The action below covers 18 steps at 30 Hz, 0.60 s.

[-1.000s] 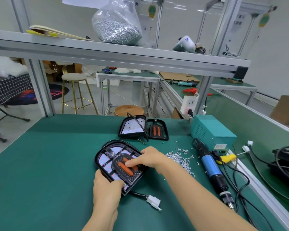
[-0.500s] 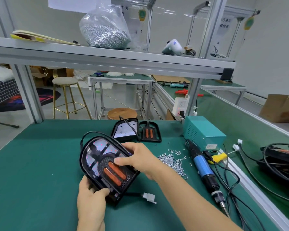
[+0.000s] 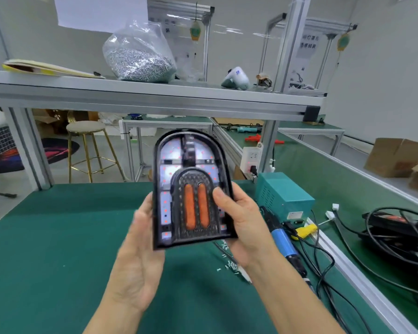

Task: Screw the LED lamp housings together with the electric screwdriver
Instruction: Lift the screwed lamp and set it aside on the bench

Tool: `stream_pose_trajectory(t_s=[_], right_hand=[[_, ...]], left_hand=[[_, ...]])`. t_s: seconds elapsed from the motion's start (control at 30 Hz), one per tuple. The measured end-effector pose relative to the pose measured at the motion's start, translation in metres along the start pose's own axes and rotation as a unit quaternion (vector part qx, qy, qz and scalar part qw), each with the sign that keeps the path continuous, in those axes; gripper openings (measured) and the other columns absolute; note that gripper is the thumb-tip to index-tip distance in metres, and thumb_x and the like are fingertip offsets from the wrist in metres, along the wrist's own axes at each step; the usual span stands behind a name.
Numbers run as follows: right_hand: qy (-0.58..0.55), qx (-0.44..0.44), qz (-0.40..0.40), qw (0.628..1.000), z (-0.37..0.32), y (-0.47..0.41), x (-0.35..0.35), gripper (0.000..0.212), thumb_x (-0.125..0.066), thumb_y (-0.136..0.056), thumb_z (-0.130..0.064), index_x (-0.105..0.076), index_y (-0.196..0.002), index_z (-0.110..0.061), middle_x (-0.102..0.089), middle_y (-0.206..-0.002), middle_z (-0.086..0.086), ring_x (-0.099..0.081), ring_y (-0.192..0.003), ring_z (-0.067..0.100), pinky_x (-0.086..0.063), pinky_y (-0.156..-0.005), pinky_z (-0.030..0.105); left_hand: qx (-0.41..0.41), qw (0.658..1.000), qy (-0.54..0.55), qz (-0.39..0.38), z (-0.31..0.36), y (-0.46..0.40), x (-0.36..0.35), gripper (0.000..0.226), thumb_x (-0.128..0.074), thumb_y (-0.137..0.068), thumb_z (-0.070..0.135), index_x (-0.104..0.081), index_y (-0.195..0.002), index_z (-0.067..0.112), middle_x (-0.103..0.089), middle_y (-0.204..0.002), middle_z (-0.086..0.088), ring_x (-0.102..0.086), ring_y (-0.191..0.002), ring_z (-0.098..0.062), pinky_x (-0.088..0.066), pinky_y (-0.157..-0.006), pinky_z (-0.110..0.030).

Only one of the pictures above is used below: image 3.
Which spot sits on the beige flat folder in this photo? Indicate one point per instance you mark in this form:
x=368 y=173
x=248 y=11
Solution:
x=45 y=68

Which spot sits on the teal power supply box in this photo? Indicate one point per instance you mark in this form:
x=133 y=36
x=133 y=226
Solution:
x=282 y=194

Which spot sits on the colourful round rug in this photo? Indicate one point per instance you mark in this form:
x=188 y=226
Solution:
x=49 y=153

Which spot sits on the white handheld device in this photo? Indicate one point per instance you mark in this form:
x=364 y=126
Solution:
x=235 y=78

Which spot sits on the green workbench white legs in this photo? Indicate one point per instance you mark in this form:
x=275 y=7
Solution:
x=310 y=127

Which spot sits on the black checked cloth table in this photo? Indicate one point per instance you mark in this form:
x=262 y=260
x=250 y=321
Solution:
x=1 y=146

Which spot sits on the person's left hand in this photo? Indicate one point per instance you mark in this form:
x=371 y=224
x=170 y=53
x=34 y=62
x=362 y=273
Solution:
x=136 y=267

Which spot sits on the white paper sheet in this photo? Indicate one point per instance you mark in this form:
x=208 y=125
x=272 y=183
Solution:
x=101 y=11

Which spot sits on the small green workbench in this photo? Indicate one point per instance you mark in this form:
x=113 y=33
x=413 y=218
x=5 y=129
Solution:
x=167 y=120

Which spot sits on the aluminium shelf frame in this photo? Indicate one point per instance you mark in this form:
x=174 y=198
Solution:
x=160 y=94

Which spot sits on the red tool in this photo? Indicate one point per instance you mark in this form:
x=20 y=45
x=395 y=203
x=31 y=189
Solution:
x=254 y=138

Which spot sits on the open brown cardboard carton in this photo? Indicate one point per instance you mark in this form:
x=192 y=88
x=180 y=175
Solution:
x=49 y=123

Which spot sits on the teal hand tool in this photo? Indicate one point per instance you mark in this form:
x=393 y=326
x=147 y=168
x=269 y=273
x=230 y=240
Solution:
x=247 y=128

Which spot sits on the heap of small silver screws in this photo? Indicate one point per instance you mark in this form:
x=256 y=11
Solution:
x=230 y=264

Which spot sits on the white power strip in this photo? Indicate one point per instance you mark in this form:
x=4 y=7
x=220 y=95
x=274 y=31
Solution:
x=249 y=158

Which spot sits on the clear bag of screws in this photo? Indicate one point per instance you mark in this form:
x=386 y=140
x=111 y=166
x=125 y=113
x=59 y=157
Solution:
x=138 y=55

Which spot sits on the blue black electric screwdriver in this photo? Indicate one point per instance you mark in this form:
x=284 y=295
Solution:
x=284 y=240

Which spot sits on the round beige stool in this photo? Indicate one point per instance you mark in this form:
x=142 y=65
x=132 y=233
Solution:
x=85 y=126

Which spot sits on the person's right hand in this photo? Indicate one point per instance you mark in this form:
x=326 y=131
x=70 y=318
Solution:
x=245 y=233

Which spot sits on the yellow plug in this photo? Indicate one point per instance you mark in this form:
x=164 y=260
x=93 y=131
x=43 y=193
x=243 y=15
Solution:
x=306 y=230

